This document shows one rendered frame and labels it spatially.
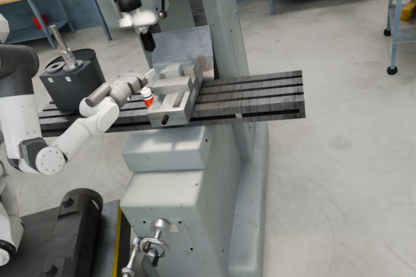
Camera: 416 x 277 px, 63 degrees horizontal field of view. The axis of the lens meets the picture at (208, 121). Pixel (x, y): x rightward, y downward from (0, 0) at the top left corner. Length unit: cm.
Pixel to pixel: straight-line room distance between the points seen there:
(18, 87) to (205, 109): 67
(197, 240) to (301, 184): 102
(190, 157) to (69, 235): 65
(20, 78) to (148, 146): 58
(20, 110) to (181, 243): 83
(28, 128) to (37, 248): 84
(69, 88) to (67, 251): 69
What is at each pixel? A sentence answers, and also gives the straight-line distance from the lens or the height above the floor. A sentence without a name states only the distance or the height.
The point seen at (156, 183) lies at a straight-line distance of 139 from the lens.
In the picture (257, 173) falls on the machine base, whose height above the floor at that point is 20.
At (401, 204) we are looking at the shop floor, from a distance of 222.
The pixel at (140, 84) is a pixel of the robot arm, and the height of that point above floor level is 114.
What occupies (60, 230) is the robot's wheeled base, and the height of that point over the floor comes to 59.
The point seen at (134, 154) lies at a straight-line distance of 140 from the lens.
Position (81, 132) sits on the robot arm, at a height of 115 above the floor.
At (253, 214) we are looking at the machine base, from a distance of 190.
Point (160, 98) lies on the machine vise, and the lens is 136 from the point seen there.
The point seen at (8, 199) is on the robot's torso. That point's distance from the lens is 160.
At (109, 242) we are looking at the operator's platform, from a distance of 179.
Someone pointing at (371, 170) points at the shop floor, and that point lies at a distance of 237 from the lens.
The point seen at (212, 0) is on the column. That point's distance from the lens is 165.
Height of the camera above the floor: 169
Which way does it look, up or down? 35 degrees down
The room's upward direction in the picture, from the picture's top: 16 degrees counter-clockwise
